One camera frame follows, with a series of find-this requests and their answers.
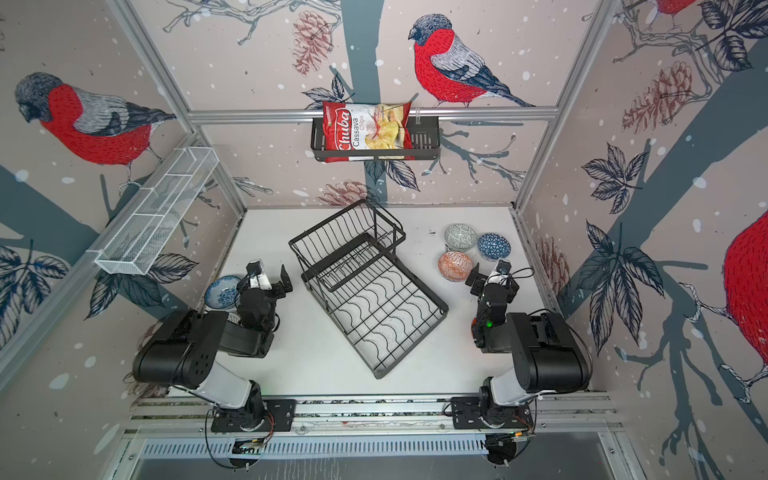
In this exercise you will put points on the white wire mesh shelf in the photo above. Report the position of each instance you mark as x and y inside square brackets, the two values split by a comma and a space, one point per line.
[142, 237]

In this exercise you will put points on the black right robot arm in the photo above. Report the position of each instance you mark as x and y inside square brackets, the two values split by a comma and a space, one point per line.
[545, 354]

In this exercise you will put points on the red cassava chips bag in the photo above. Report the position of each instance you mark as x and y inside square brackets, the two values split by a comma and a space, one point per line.
[351, 127]

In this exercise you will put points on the blue floral ceramic bowl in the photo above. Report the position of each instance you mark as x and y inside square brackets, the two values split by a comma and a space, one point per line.
[223, 293]

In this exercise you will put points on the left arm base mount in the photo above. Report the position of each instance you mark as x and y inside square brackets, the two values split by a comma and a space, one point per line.
[270, 415]

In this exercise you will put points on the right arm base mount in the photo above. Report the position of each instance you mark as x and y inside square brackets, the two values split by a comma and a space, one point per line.
[472, 413]

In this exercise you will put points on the black wall shelf basket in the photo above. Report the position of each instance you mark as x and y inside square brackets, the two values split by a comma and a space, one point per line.
[424, 135]

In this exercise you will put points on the orange patterned ceramic bowl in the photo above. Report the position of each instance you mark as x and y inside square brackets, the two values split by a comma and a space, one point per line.
[455, 266]

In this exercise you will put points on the black wire dish rack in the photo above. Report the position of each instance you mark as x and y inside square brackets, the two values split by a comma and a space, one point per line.
[350, 266]

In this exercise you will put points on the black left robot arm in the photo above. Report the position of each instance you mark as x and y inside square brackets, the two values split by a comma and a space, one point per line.
[182, 352]

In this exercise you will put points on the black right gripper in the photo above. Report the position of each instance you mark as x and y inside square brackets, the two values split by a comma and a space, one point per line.
[491, 285]

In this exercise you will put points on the blue triangle patterned bowl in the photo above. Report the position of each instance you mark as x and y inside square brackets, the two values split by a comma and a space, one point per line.
[493, 246]

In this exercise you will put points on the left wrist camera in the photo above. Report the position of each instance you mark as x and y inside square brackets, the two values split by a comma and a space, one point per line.
[256, 277]

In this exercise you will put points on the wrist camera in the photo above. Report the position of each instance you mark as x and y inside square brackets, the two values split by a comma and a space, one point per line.
[256, 277]
[501, 272]

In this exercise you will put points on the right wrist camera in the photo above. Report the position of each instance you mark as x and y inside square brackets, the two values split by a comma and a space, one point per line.
[501, 272]

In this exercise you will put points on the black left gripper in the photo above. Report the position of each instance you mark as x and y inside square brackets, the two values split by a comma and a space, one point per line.
[271, 285]

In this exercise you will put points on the green patterned ceramic bowl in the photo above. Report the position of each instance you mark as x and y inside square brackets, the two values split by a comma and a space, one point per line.
[460, 237]

